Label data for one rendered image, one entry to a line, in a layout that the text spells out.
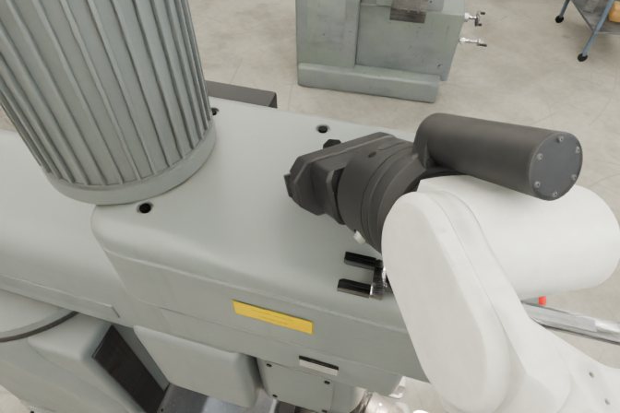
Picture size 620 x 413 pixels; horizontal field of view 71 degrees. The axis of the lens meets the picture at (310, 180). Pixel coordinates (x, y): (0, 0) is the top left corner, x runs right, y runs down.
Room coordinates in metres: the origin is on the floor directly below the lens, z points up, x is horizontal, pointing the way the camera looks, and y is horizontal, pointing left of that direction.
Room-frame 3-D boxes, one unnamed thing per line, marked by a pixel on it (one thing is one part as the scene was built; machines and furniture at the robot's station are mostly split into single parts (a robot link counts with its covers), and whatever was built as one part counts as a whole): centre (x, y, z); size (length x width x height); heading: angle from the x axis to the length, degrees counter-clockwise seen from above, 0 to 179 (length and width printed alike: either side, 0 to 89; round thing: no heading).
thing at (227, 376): (0.38, 0.16, 1.47); 0.24 x 0.19 x 0.26; 164
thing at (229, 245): (0.33, -0.01, 1.81); 0.47 x 0.26 x 0.16; 74
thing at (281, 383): (0.33, -0.02, 1.47); 0.21 x 0.19 x 0.32; 164
